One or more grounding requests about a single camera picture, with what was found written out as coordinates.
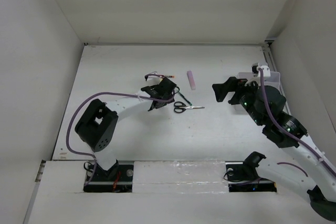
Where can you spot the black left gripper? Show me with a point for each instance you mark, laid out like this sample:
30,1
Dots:
167,103

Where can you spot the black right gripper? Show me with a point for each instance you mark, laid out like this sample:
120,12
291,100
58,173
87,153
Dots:
221,89

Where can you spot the purple pink highlighter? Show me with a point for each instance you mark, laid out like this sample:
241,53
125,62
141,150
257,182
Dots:
191,80

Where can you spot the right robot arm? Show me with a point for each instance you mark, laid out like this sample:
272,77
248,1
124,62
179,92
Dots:
315,183

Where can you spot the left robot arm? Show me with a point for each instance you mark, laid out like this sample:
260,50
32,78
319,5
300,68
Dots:
97,124

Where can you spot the orange capped red pen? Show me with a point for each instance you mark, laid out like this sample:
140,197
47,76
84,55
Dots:
166,76

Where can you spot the green pen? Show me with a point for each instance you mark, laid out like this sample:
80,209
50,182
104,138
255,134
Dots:
184,98

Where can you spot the white divided container right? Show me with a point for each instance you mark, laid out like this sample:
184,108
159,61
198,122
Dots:
274,80

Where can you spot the black handled scissors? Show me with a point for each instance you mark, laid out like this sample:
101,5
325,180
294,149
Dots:
180,107

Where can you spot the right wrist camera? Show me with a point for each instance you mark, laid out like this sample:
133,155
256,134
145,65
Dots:
255,74

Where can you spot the aluminium rail right side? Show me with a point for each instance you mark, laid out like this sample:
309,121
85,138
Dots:
270,60

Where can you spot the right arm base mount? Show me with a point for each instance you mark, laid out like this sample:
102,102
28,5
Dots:
242,176

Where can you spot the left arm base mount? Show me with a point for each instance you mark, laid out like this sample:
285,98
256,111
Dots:
119,180

